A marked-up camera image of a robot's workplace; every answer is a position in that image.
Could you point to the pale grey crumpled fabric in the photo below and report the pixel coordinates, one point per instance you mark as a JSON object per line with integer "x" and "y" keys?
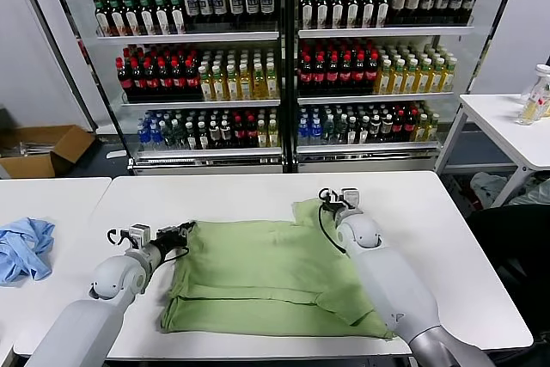
{"x": 490, "y": 188}

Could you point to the dark tea bottle green cap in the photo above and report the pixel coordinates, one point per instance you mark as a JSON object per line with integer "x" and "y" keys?
{"x": 131, "y": 18}
{"x": 147, "y": 17}
{"x": 368, "y": 8}
{"x": 382, "y": 8}
{"x": 306, "y": 10}
{"x": 337, "y": 9}
{"x": 116, "y": 19}
{"x": 352, "y": 9}
{"x": 162, "y": 17}
{"x": 102, "y": 19}
{"x": 322, "y": 10}
{"x": 177, "y": 16}

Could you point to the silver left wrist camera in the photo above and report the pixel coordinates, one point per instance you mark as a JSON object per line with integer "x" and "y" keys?
{"x": 139, "y": 234}

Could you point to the person arm pale green sleeve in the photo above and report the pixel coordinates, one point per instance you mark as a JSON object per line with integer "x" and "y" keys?
{"x": 533, "y": 195}

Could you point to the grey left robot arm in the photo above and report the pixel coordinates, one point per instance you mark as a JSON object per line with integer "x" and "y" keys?
{"x": 107, "y": 281}

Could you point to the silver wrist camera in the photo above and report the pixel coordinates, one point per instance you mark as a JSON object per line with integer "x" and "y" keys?
{"x": 350, "y": 197}
{"x": 139, "y": 234}

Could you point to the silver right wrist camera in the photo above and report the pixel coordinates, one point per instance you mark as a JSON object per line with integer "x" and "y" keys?
{"x": 350, "y": 197}

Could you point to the grey metal rods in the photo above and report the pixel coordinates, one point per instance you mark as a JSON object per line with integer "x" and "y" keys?
{"x": 30, "y": 148}

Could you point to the white side table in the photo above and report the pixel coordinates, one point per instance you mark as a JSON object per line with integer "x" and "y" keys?
{"x": 494, "y": 118}

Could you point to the dark bottle beige label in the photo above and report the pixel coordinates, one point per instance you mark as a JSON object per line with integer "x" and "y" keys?
{"x": 398, "y": 1}
{"x": 413, "y": 1}
{"x": 427, "y": 1}
{"x": 471, "y": 0}
{"x": 442, "y": 1}
{"x": 457, "y": 0}

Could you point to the crumpled light blue cloth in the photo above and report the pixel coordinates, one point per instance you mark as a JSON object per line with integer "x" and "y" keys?
{"x": 26, "y": 251}

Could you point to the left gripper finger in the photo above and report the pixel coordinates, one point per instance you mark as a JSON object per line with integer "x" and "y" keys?
{"x": 184, "y": 226}
{"x": 187, "y": 234}

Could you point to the open cardboard box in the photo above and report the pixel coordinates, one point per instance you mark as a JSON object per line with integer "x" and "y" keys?
{"x": 38, "y": 165}

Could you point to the white beverage cooler cabinet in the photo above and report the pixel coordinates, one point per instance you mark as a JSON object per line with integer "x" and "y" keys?
{"x": 193, "y": 36}

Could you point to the blue drink bottle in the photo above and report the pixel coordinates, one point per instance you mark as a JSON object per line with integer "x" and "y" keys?
{"x": 157, "y": 137}
{"x": 303, "y": 132}
{"x": 315, "y": 131}
{"x": 144, "y": 137}

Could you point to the light green shirt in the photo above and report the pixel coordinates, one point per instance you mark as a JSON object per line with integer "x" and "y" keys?
{"x": 258, "y": 264}

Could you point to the clear bottle yellow liquid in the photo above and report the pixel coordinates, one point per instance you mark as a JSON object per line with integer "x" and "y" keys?
{"x": 530, "y": 111}

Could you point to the dark bottle navy label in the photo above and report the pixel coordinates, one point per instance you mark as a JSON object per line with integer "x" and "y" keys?
{"x": 267, "y": 4}
{"x": 206, "y": 6}
{"x": 191, "y": 6}
{"x": 236, "y": 4}
{"x": 220, "y": 5}
{"x": 252, "y": 4}

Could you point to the small yellow drink bottle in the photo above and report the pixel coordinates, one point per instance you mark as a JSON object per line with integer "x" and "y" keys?
{"x": 262, "y": 135}
{"x": 433, "y": 128}
{"x": 273, "y": 135}
{"x": 421, "y": 130}

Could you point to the small white flat object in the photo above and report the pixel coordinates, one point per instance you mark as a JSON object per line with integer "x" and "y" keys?
{"x": 116, "y": 154}

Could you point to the black office chair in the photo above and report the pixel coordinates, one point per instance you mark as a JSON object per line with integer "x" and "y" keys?
{"x": 515, "y": 246}

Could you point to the cola bottle red cap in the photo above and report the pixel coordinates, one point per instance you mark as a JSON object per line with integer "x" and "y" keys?
{"x": 345, "y": 76}
{"x": 306, "y": 77}
{"x": 138, "y": 83}
{"x": 332, "y": 76}
{"x": 151, "y": 82}
{"x": 358, "y": 76}
{"x": 125, "y": 83}
{"x": 178, "y": 82}
{"x": 191, "y": 81}
{"x": 164, "y": 82}
{"x": 319, "y": 77}
{"x": 371, "y": 75}

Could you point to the shelf rack with bottles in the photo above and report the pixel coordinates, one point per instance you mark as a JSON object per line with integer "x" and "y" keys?
{"x": 386, "y": 32}

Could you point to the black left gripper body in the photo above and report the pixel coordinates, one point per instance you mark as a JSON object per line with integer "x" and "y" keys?
{"x": 168, "y": 239}

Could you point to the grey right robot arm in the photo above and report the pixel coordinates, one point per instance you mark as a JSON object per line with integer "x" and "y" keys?
{"x": 386, "y": 281}

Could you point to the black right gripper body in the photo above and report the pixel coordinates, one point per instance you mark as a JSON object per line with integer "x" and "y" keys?
{"x": 334, "y": 207}

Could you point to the clear bottle white cap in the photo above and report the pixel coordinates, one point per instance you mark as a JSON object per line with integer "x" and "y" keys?
{"x": 543, "y": 83}

